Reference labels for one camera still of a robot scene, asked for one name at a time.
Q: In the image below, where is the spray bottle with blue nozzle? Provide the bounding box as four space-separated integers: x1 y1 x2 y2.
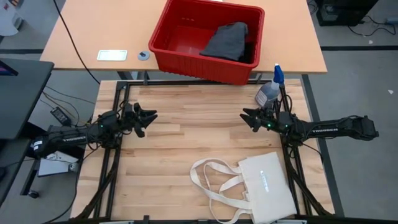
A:
254 63 285 109

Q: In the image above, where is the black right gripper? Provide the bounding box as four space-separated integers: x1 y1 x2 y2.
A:
239 107 282 135

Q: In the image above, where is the black floor cable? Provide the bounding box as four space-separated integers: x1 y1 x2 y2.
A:
346 15 397 37
45 85 96 106

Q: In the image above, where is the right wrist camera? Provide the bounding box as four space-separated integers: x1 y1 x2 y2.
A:
262 107 277 121

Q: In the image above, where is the long black cable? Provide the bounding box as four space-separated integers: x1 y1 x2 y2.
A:
52 0 101 85

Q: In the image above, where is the dark grey garment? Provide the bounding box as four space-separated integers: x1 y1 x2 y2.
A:
199 21 249 62

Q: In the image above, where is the cream woven cloth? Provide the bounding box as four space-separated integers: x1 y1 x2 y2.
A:
190 151 298 224

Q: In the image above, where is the dark display screen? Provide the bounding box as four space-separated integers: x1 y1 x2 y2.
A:
0 60 19 77

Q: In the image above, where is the black power adapter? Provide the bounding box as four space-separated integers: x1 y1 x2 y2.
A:
49 106 72 126

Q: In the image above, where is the black computer case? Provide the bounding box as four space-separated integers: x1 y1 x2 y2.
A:
315 0 379 27

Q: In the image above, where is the beige wooden desk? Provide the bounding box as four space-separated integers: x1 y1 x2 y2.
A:
39 0 328 75

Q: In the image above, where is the white box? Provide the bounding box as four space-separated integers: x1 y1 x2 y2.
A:
37 151 79 177

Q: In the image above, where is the black desk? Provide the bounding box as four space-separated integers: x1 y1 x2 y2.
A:
0 57 86 206

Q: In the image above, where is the black aluminium table frame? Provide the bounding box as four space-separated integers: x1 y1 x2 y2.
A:
71 79 398 224

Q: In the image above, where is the dark grey control box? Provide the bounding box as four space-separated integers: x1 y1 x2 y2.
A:
48 123 91 135

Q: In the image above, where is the yellow floor cable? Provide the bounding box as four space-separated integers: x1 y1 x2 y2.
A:
42 91 83 125

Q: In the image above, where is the red plastic bin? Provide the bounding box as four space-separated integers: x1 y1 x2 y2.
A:
148 0 266 86

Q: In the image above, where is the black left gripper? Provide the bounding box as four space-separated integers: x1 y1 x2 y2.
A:
116 102 159 139

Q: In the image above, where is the white machine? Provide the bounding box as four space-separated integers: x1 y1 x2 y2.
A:
0 0 24 37

